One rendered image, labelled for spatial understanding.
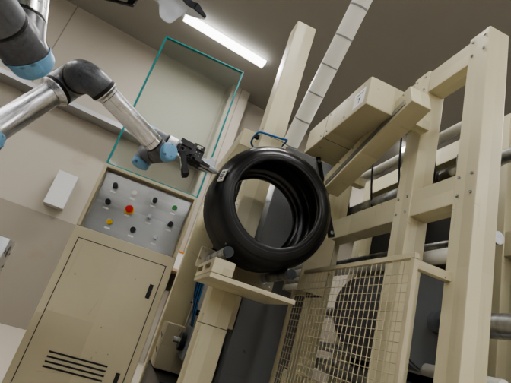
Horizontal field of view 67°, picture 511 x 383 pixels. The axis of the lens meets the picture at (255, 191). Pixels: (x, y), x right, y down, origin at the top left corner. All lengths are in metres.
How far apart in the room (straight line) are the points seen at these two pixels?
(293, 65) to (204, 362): 1.70
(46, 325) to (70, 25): 4.84
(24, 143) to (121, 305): 3.77
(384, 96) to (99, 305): 1.69
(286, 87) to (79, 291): 1.58
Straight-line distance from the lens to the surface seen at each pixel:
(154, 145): 1.54
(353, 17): 2.78
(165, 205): 2.29
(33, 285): 5.36
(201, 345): 1.90
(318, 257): 2.03
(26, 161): 5.57
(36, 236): 5.38
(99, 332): 2.18
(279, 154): 1.72
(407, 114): 1.75
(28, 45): 0.75
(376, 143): 1.85
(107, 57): 6.20
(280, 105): 2.28
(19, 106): 1.48
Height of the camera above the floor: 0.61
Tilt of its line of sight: 20 degrees up
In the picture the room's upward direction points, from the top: 17 degrees clockwise
